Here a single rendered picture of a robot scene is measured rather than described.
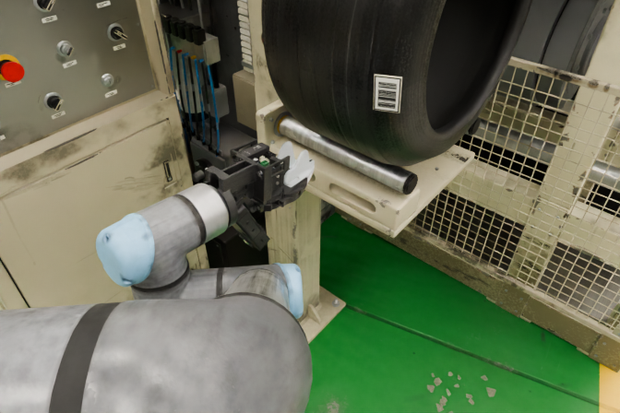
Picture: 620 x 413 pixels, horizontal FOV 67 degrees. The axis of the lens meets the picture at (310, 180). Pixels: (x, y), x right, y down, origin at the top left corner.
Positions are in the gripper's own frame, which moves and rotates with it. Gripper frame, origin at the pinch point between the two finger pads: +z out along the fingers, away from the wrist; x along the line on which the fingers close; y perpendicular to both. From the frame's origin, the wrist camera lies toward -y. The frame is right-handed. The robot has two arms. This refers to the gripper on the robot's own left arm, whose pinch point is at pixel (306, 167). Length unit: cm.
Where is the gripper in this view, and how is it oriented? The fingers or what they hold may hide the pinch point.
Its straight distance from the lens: 79.2
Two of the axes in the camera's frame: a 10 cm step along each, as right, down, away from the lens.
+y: 0.8, -8.3, -5.5
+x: -7.6, -4.1, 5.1
